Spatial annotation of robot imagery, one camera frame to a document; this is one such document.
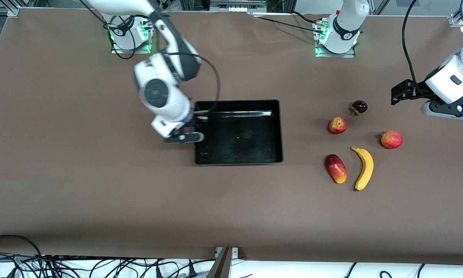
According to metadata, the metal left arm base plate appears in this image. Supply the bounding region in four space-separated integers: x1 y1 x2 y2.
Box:
313 19 357 58

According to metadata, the black table cable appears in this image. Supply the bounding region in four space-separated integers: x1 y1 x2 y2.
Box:
251 14 321 34

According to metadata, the red pomegranate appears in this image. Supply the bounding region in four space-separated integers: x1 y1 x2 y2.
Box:
378 130 404 149

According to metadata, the black arched floor cable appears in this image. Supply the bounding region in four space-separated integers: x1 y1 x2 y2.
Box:
0 234 44 258

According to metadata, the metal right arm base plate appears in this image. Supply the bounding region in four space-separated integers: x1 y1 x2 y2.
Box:
110 15 153 54

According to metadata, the black plastic box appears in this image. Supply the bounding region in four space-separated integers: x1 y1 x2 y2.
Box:
194 99 284 166

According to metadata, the white power strip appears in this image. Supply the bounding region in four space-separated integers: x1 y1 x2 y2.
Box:
210 0 267 12

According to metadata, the metal table bracket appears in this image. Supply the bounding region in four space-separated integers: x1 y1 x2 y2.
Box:
206 247 239 278

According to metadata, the dark purple mangosteen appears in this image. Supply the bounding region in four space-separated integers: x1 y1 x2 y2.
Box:
350 100 368 116

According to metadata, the yellow banana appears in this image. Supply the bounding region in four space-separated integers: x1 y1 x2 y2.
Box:
350 146 374 192

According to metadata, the red apple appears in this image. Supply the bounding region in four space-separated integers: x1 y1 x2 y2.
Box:
328 117 348 135

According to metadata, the aluminium frame corner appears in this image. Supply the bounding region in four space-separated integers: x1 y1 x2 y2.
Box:
0 0 22 17

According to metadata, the red yellow mango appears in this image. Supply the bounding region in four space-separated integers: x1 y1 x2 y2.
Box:
325 154 348 184

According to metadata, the black looped base cable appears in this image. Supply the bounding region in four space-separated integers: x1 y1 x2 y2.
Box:
78 0 137 60

